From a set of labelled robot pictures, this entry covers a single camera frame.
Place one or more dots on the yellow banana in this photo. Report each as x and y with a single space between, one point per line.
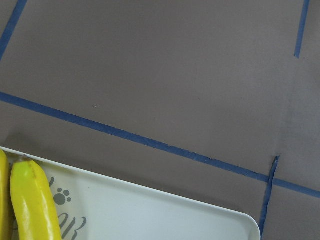
33 202
6 213

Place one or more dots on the white bear tray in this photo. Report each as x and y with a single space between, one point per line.
92 206

